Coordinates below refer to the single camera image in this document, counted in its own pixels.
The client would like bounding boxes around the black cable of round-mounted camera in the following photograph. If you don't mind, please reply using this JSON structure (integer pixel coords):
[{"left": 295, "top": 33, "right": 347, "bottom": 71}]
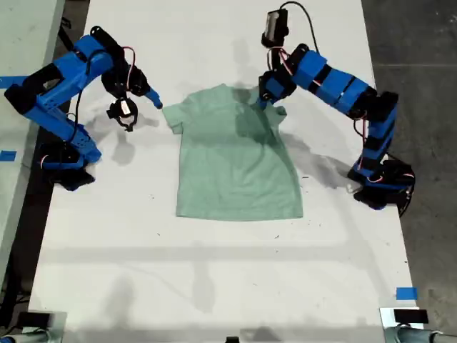
[{"left": 66, "top": 49, "right": 119, "bottom": 144}]

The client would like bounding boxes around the small black box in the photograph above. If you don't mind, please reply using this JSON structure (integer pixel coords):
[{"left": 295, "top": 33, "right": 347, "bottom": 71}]
[
  {"left": 393, "top": 309, "right": 429, "bottom": 325},
  {"left": 17, "top": 312, "right": 52, "bottom": 328}
]

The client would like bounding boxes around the round-mounted black wrist camera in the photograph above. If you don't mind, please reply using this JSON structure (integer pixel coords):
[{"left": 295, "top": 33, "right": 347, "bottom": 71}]
[{"left": 106, "top": 98, "right": 139, "bottom": 134}]

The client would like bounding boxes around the grey side table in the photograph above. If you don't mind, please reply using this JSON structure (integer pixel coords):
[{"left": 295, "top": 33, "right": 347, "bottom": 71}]
[{"left": 0, "top": 0, "right": 67, "bottom": 283}]

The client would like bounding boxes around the black stand leg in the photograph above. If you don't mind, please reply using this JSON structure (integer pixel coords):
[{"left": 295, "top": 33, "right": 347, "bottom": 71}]
[{"left": 56, "top": 21, "right": 78, "bottom": 54}]

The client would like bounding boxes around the boxy black wrist camera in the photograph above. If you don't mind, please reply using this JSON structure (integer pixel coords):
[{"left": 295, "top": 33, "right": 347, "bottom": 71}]
[{"left": 261, "top": 9, "right": 289, "bottom": 48}]

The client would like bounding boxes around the grey metal pipe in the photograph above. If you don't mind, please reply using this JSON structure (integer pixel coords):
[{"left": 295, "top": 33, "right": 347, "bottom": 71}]
[
  {"left": 385, "top": 325, "right": 457, "bottom": 343},
  {"left": 0, "top": 330, "right": 51, "bottom": 343}
]

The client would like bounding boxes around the pale green T-shirt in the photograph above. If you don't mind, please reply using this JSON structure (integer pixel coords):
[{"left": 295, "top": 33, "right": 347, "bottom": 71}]
[{"left": 162, "top": 83, "right": 304, "bottom": 222}]

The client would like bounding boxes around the silver metal plate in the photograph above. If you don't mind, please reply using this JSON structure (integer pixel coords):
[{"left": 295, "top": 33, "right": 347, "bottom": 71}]
[
  {"left": 378, "top": 307, "right": 423, "bottom": 343},
  {"left": 26, "top": 310, "right": 69, "bottom": 343}
]

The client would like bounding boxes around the black cable of boxy camera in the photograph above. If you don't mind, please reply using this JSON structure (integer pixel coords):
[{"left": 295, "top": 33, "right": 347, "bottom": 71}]
[{"left": 279, "top": 1, "right": 321, "bottom": 54}]

